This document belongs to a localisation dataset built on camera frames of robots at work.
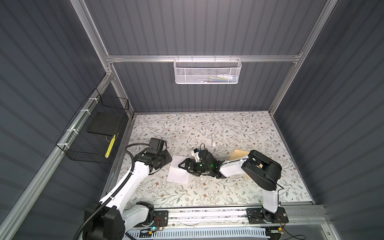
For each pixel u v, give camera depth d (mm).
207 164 729
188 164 788
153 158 586
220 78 920
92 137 724
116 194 432
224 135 1081
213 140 1020
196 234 769
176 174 883
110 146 689
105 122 764
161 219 725
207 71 1236
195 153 846
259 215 734
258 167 512
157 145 641
